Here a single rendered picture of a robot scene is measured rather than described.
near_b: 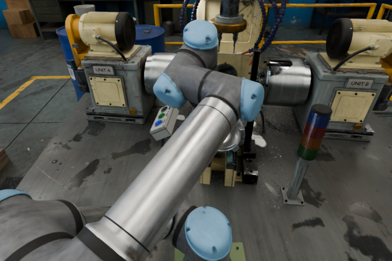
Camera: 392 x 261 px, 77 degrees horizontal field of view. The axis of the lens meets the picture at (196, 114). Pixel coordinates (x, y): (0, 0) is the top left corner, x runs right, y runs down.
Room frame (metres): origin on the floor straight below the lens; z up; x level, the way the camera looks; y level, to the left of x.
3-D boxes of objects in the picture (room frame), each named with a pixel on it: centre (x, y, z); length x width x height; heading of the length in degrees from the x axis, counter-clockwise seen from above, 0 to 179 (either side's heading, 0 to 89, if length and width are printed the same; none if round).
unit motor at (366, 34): (1.09, -0.78, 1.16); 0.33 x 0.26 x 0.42; 83
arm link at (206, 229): (0.35, -0.03, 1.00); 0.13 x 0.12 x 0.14; 56
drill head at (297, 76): (1.16, -0.48, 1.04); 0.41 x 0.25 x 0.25; 83
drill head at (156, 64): (1.25, 0.20, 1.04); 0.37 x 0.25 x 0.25; 83
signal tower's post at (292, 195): (0.63, -0.38, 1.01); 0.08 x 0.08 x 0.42; 83
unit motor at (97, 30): (1.25, 0.48, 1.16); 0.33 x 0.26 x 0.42; 83
